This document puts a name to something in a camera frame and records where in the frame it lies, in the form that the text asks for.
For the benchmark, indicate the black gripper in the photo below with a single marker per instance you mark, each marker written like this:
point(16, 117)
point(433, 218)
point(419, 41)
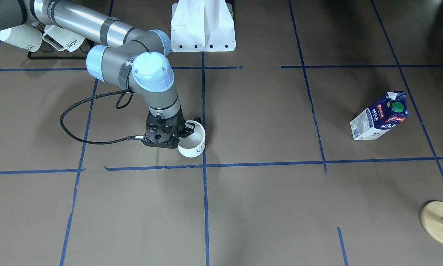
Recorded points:
point(187, 130)

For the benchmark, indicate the white enamel cup black handle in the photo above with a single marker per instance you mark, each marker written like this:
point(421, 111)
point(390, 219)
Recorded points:
point(194, 144)

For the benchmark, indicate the blue white milk carton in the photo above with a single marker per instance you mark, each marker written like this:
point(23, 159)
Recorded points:
point(387, 112)

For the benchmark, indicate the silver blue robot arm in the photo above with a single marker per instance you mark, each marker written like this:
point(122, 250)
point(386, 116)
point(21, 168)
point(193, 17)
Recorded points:
point(125, 56)

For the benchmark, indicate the white HOME pitcher mug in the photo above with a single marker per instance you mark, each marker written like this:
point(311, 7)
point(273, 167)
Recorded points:
point(62, 39)

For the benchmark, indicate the white ribbed HOME mug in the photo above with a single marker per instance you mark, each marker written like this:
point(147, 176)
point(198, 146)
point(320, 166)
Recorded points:
point(22, 36)

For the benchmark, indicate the wooden mug tree stand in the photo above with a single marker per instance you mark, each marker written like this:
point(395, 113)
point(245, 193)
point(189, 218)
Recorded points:
point(431, 218)

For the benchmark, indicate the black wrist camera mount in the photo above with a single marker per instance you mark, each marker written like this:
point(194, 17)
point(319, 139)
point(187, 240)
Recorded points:
point(151, 137)

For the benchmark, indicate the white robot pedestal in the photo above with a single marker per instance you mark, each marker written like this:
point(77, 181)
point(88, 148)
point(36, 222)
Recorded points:
point(203, 26)

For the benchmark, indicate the black wire mug rack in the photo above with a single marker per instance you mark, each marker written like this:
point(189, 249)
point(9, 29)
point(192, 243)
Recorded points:
point(46, 51)

